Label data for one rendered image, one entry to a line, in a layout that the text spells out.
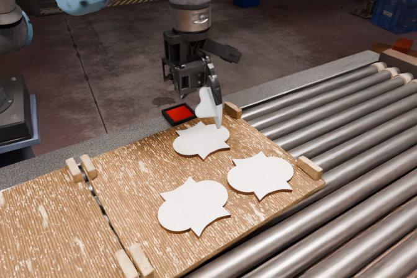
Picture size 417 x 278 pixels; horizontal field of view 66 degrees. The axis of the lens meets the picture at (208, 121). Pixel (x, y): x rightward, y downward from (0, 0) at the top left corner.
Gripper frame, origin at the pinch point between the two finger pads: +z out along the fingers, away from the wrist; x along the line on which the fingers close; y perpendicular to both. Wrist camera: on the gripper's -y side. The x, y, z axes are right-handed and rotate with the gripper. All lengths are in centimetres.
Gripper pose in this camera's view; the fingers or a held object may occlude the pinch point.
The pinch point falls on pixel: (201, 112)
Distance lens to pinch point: 73.4
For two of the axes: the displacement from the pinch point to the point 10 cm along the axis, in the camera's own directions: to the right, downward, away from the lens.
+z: 0.0, 8.1, 5.8
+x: 5.6, 4.8, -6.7
